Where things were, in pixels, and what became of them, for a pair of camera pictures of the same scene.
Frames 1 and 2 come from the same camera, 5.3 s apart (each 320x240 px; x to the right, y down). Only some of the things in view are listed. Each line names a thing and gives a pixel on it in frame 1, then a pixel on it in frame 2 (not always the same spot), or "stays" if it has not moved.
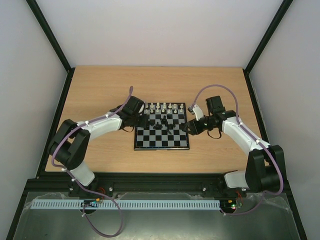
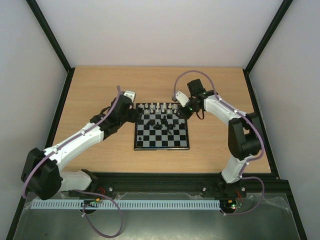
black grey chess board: [165, 131] stays
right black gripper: [192, 126] -> [186, 111]
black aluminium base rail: [52, 184] stays
